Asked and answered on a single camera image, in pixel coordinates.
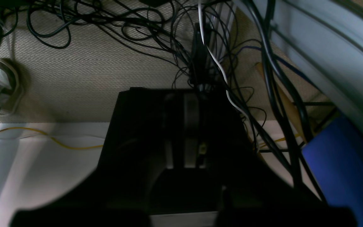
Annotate yellow cable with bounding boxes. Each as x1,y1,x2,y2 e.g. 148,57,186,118
0,127,105,150

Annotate grey sneaker shoe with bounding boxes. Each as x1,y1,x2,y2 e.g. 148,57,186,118
0,58,23,115

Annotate white cable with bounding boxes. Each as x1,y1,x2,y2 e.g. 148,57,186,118
198,0,248,118

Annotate black cable tangle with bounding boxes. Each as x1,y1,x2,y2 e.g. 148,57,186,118
0,0,336,202

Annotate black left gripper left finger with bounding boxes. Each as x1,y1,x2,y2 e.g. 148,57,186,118
10,88,182,227

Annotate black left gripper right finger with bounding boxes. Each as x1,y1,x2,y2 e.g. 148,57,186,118
181,89,358,227

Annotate blue box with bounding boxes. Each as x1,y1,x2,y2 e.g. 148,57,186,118
302,117,363,227

